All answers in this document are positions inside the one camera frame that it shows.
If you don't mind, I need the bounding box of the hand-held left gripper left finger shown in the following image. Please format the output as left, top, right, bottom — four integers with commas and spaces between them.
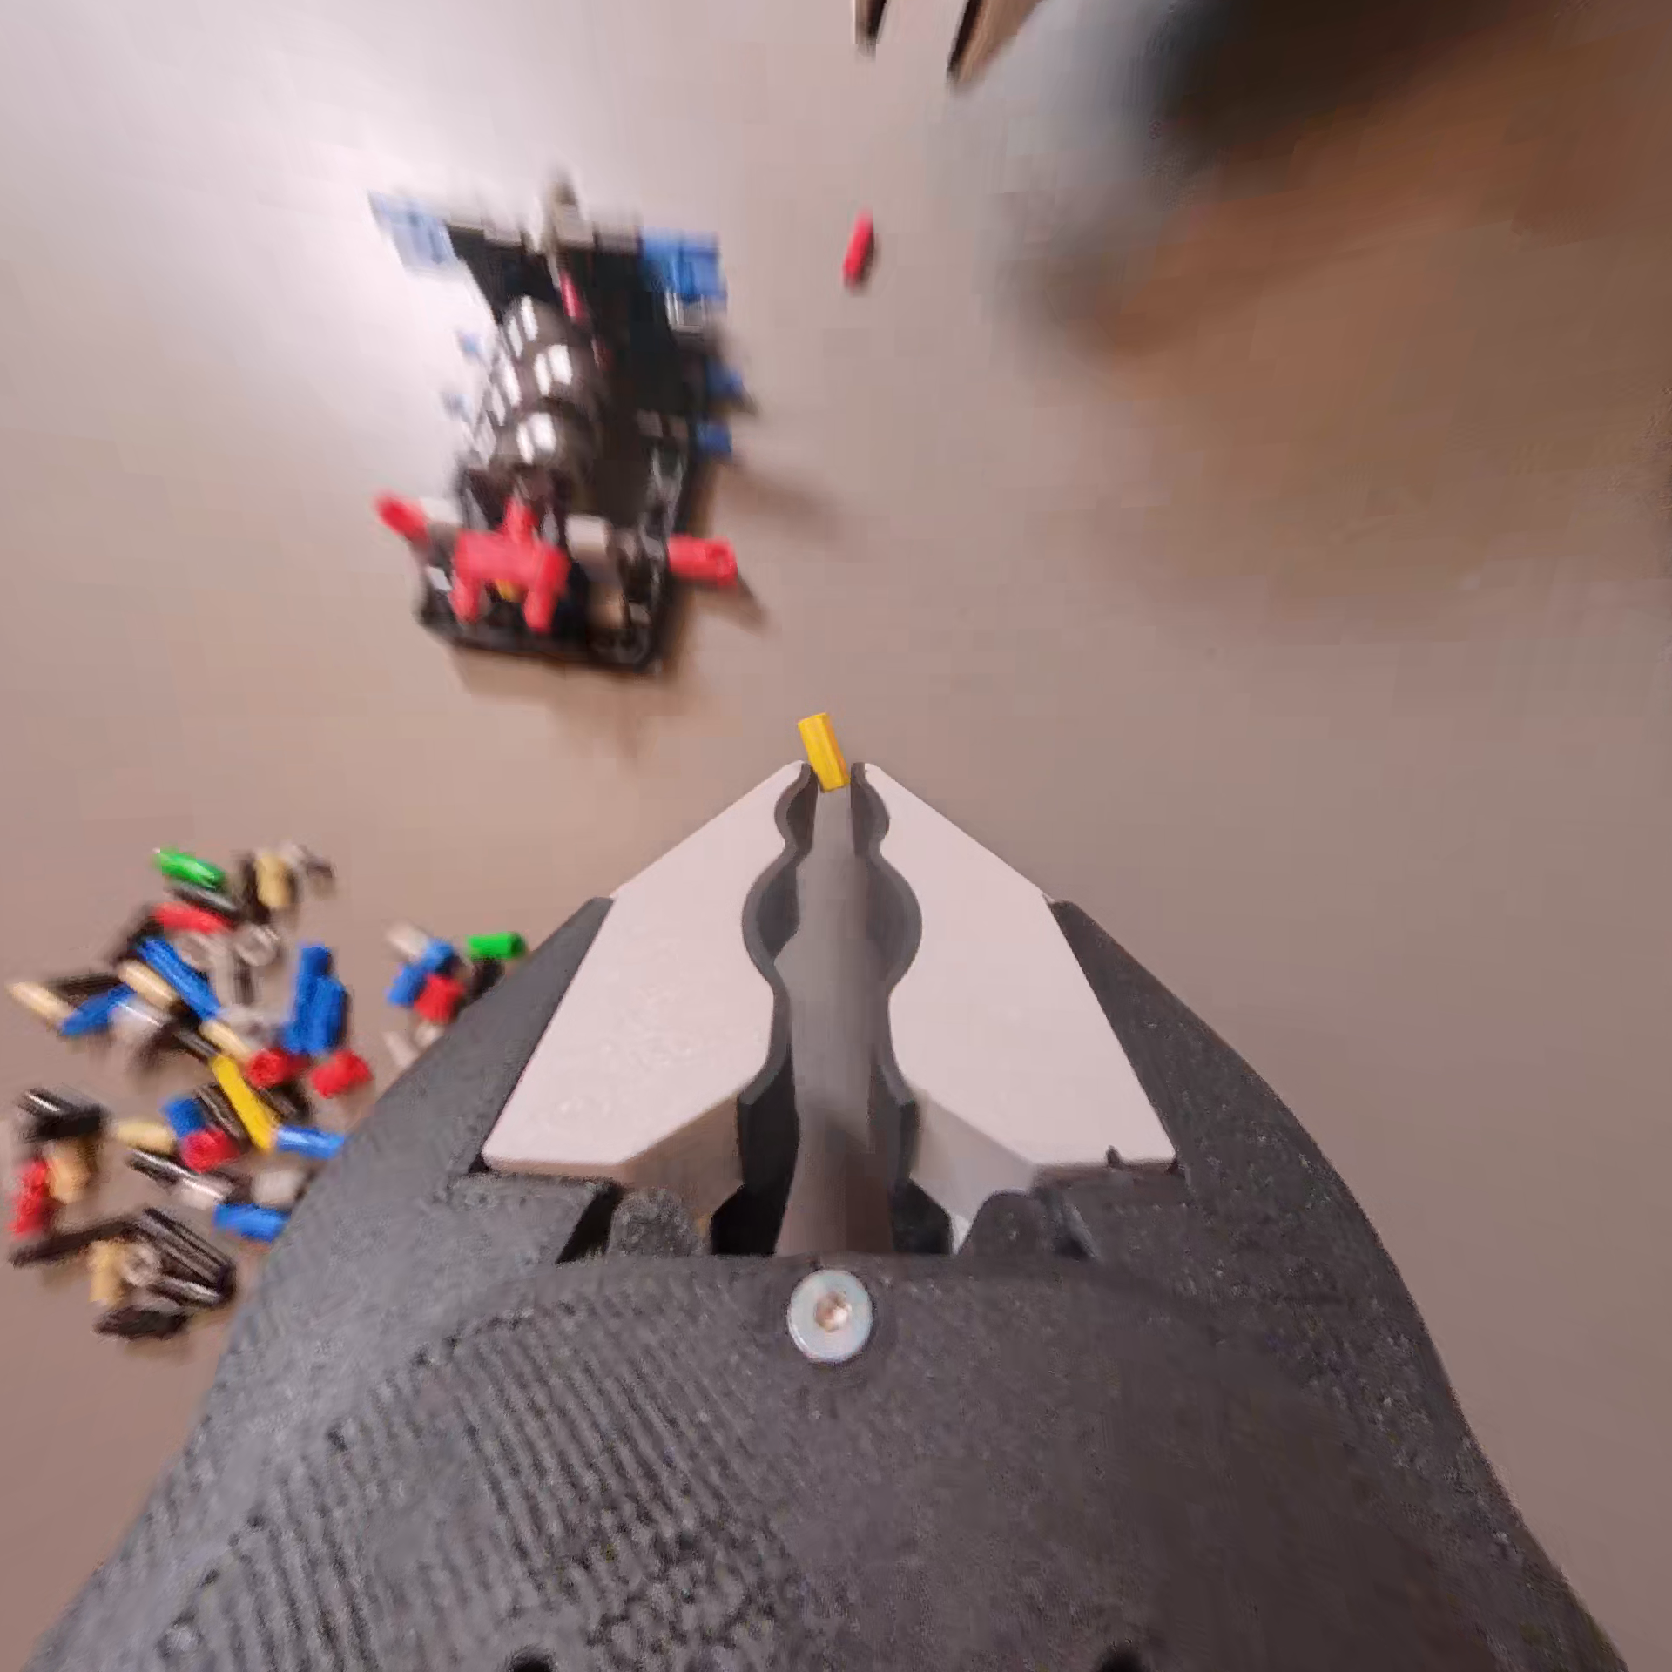
480, 760, 819, 1258

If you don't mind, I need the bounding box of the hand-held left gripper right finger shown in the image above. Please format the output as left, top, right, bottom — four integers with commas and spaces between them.
851, 760, 1179, 1256

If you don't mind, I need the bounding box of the black lego chassis assembly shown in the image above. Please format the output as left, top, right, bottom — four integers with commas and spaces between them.
369, 175, 761, 674

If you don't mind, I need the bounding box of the pile of loose lego pieces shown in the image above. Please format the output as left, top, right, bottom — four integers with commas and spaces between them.
7, 842, 530, 1339

